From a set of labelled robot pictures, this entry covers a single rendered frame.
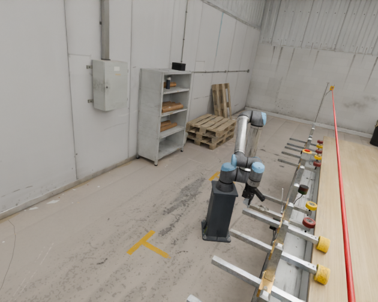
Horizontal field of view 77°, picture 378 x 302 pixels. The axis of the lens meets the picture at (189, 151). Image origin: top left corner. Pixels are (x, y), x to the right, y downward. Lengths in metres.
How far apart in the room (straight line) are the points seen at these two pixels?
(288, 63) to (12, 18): 8.17
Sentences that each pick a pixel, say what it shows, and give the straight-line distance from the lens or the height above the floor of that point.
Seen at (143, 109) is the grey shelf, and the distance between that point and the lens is 4.01.
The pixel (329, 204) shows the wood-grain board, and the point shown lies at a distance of 2.25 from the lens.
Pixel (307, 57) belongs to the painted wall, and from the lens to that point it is 9.42.
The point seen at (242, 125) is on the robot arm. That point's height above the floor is 1.35.
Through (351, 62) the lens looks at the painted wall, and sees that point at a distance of 9.40.
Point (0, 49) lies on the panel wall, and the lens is 2.83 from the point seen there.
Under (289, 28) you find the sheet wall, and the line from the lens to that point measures 9.62.
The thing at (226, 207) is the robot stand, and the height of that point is 0.44.
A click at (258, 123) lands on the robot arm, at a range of 2.29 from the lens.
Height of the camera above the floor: 1.89
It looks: 23 degrees down
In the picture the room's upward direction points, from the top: 8 degrees clockwise
